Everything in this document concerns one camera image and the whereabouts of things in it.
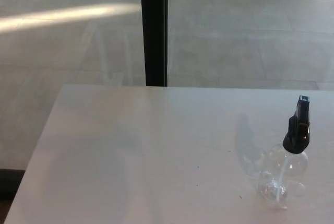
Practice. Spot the black spray trigger lid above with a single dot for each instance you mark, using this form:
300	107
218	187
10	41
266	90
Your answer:
296	140

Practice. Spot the clear plastic spray bottle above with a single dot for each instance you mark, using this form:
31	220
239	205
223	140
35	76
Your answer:
292	165

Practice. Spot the black vertical window post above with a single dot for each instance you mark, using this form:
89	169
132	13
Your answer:
154	30

